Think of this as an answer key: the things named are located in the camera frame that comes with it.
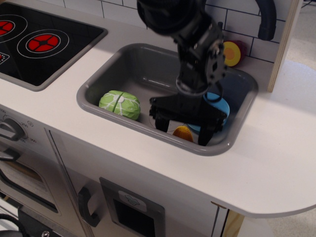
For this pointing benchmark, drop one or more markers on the grey dishwasher panel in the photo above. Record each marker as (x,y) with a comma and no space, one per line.
(133,212)

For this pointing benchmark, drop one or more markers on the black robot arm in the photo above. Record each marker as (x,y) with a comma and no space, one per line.
(202,64)

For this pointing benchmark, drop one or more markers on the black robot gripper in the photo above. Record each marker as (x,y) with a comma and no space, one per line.
(190,110)

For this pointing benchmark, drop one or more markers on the grey oven knob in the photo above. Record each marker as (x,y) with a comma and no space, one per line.
(11,130)

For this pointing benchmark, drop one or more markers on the toy oven door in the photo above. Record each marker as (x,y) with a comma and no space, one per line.
(19,170)

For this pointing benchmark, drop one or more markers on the black toy stove top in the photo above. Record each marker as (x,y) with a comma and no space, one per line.
(37,47)

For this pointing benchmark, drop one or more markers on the yellow red toy fruit half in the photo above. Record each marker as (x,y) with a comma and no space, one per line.
(235,52)

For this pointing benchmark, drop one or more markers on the black toy faucet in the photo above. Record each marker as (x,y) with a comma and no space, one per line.
(254,18)

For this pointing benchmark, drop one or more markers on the grey toy sink basin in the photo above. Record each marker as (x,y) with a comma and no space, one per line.
(147,71)

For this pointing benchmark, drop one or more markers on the dark grey cabinet handle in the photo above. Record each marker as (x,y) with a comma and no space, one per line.
(84,197)

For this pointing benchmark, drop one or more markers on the blue plastic bowl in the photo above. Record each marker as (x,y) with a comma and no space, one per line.
(221,105)

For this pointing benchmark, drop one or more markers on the green toy cabbage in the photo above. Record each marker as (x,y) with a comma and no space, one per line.
(121,103)

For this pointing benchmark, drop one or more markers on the yellow toy corn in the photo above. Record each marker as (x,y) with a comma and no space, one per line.
(184,133)

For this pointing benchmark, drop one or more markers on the wooden side post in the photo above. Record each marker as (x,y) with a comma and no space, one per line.
(286,36)

